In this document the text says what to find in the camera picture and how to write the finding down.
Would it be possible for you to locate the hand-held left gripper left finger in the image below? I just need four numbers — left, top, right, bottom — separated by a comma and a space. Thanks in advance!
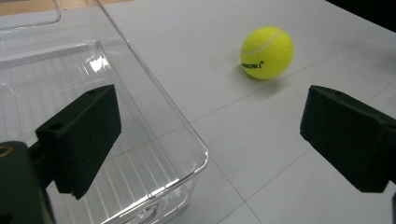
35, 83, 122, 201

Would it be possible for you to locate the yellow tennis ball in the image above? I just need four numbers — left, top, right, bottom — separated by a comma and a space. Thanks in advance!
239, 25, 295, 80

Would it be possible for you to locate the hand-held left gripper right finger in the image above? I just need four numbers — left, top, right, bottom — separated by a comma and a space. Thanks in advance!
299, 84, 396, 194

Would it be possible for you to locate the clear plastic container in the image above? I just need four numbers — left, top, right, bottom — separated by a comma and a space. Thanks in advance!
0, 0, 210, 224

